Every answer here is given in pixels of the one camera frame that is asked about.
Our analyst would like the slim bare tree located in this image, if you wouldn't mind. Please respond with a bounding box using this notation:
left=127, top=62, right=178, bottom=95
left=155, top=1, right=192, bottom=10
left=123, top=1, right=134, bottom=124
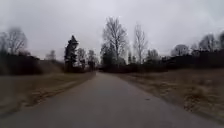
left=133, top=23, right=149, bottom=65

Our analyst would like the long dark hedge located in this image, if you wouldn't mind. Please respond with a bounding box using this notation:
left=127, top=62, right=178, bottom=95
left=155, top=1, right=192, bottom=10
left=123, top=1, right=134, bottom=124
left=99, top=49, right=224, bottom=74

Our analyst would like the dry grass verge with leaves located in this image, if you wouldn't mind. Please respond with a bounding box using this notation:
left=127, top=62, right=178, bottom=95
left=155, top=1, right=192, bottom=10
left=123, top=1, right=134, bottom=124
left=111, top=68, right=224, bottom=124

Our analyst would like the grey asphalt road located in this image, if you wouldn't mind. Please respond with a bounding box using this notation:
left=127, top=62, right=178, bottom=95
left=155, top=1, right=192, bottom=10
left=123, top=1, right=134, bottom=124
left=0, top=71, right=224, bottom=128

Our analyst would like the brown grass verge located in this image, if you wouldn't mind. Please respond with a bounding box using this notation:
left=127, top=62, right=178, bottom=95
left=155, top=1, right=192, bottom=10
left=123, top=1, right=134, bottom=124
left=0, top=70, right=98, bottom=118

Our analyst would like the tall bare tree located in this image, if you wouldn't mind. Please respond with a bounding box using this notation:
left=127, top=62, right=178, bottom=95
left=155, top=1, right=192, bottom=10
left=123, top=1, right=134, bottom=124
left=101, top=16, right=130, bottom=66

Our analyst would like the bare tree with wide crown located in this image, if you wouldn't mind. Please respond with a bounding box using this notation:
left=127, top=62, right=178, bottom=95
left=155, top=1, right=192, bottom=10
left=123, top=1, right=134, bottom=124
left=0, top=27, right=30, bottom=56

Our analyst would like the group of dark pine trees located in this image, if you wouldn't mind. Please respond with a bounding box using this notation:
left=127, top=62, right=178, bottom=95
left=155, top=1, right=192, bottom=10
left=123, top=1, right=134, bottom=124
left=100, top=43, right=118, bottom=70

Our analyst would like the tall dark conifer tree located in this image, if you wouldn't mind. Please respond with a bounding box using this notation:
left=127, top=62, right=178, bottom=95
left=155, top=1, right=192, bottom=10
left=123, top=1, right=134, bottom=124
left=63, top=34, right=80, bottom=73

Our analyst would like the row of distant bare trees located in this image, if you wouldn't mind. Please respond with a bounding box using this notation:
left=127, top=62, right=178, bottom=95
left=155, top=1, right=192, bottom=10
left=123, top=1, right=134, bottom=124
left=170, top=31, right=224, bottom=58

